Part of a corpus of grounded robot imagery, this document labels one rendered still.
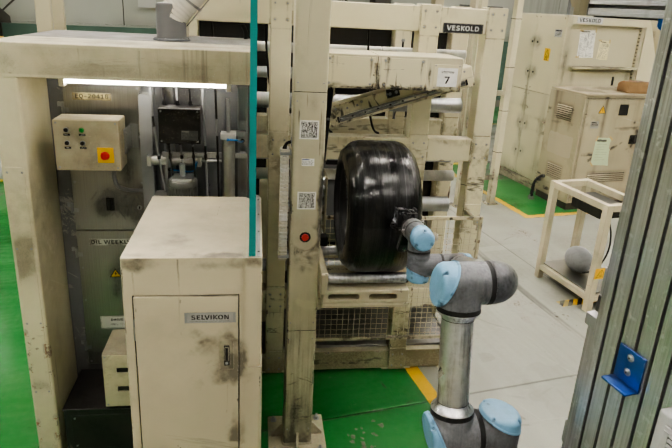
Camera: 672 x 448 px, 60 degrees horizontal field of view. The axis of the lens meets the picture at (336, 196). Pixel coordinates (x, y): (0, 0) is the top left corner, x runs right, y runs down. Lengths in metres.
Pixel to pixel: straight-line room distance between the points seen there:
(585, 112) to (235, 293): 5.17
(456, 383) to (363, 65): 1.41
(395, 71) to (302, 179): 0.63
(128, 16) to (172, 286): 9.58
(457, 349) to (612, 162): 5.44
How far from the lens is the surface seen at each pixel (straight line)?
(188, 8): 2.49
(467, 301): 1.52
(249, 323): 1.80
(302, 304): 2.52
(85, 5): 11.17
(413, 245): 1.86
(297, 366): 2.68
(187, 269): 1.73
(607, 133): 6.71
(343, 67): 2.49
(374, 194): 2.18
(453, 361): 1.60
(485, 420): 1.72
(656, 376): 1.46
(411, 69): 2.55
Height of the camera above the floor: 1.98
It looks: 18 degrees down
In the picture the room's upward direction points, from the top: 3 degrees clockwise
